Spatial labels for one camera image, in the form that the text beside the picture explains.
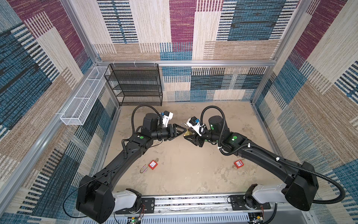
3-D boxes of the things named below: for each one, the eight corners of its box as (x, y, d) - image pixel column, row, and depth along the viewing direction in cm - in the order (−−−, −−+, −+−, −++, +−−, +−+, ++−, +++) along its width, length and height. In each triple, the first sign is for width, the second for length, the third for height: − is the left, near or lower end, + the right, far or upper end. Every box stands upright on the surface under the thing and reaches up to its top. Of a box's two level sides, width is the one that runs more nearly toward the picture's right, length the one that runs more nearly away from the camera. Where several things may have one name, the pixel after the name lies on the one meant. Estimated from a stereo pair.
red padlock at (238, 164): (233, 168, 87) (234, 166, 86) (231, 161, 90) (232, 159, 88) (243, 168, 87) (244, 166, 86) (241, 161, 90) (242, 159, 88)
